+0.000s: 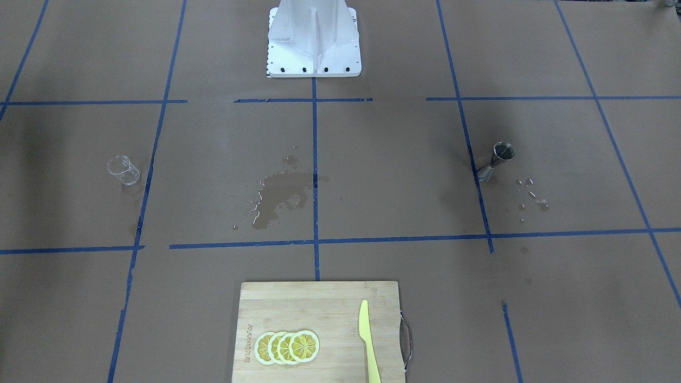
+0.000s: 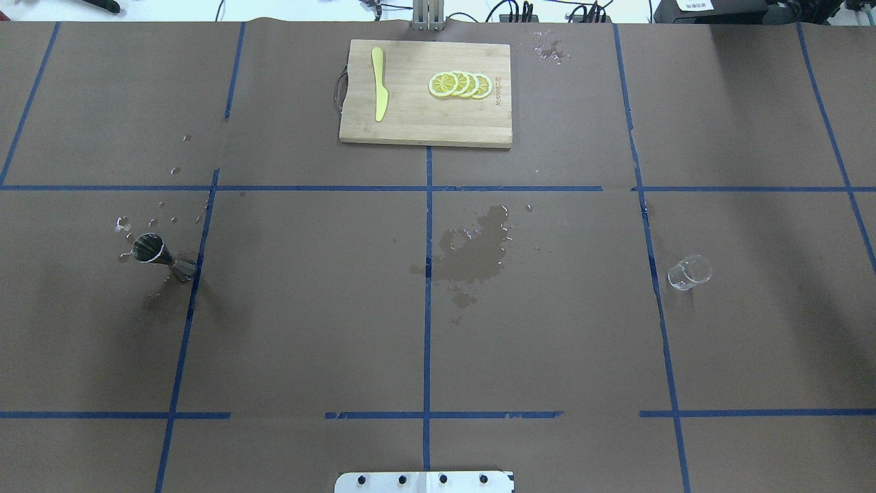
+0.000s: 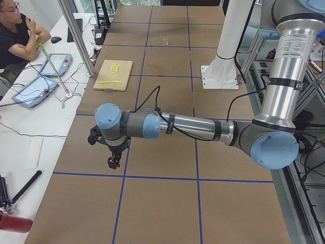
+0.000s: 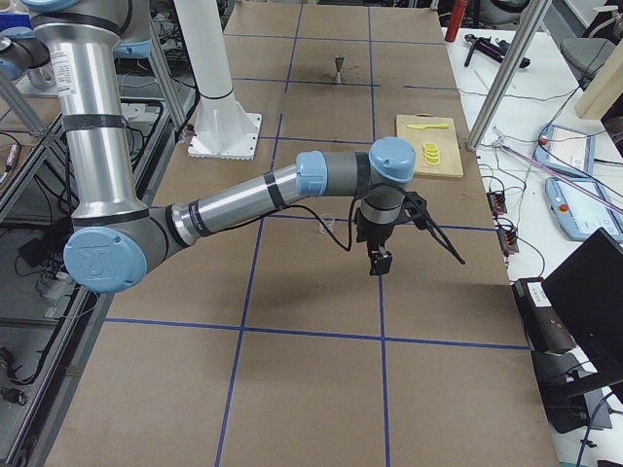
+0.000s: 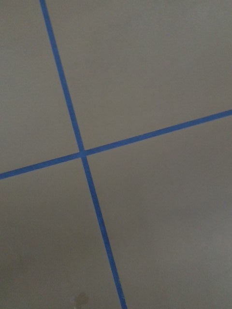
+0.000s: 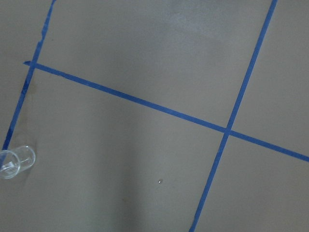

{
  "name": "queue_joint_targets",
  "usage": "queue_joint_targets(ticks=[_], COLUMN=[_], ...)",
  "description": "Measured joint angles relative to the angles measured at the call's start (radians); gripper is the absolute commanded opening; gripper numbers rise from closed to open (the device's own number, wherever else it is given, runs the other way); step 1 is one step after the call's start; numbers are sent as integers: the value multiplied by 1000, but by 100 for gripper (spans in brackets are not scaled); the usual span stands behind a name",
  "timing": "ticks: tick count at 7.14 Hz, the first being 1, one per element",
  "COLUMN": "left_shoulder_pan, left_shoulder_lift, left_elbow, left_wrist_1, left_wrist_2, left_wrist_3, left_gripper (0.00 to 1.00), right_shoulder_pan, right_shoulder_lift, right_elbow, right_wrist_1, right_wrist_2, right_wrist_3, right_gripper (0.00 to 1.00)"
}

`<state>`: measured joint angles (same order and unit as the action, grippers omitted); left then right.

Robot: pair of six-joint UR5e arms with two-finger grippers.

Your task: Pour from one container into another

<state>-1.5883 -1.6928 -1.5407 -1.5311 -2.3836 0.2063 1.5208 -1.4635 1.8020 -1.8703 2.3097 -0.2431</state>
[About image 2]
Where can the wooden cutting board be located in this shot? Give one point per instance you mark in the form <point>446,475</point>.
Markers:
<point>414,116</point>

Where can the aluminium frame post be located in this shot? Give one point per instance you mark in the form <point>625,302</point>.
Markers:
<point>428,15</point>

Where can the yellow plastic knife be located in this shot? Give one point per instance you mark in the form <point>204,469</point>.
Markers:
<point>377,55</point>

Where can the lemon slice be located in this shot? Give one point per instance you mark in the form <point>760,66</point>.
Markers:
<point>460,84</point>

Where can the steel jigger measuring cup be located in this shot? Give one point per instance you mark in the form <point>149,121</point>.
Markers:
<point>150,248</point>

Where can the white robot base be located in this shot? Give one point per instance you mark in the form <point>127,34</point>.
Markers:
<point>427,481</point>

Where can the black box device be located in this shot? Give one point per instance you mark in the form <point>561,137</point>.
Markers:
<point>712,12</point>

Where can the clear glass cup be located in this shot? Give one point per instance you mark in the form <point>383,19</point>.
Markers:
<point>691,271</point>

